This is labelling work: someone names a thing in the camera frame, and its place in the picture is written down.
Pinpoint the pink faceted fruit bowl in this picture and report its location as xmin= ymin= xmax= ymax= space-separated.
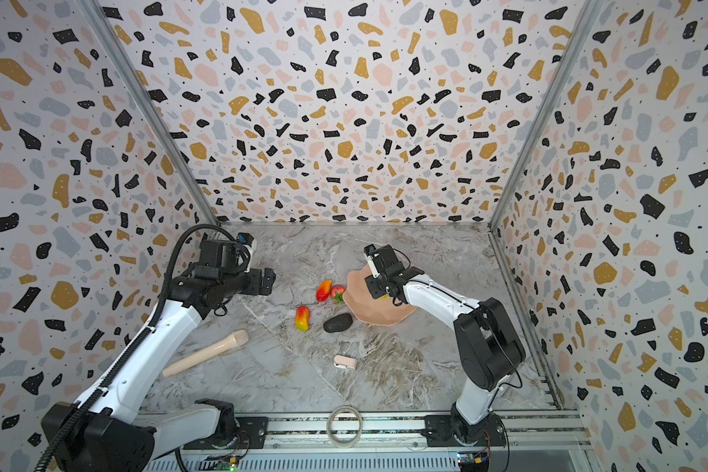
xmin=343 ymin=265 xmax=417 ymax=326

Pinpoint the dark avocado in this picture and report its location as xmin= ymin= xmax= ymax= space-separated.
xmin=323 ymin=313 xmax=353 ymax=334

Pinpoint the red yellow mango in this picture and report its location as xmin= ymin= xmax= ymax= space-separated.
xmin=294 ymin=305 xmax=311 ymax=332

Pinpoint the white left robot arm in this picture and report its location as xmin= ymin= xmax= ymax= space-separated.
xmin=35 ymin=269 xmax=275 ymax=471

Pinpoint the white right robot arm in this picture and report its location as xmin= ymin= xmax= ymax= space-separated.
xmin=364 ymin=245 xmax=526 ymax=446

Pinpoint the beige wooden pestle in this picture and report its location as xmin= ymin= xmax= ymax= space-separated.
xmin=162 ymin=330 xmax=249 ymax=378

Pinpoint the small pink case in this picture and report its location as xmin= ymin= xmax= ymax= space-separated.
xmin=334 ymin=355 xmax=358 ymax=370

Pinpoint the clear tape roll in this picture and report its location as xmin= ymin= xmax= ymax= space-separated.
xmin=326 ymin=405 xmax=364 ymax=448

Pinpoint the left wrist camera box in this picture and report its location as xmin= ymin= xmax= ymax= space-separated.
xmin=199 ymin=239 xmax=251 ymax=275

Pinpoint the black corrugated cable conduit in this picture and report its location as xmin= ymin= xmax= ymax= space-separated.
xmin=34 ymin=223 xmax=240 ymax=472

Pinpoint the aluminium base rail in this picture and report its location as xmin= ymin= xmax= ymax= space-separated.
xmin=135 ymin=409 xmax=591 ymax=472

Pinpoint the aluminium corner post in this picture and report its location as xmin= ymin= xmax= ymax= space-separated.
xmin=489 ymin=0 xmax=603 ymax=234
xmin=79 ymin=1 xmax=220 ymax=225

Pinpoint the right aluminium corner post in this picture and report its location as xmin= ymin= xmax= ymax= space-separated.
xmin=489 ymin=0 xmax=603 ymax=234

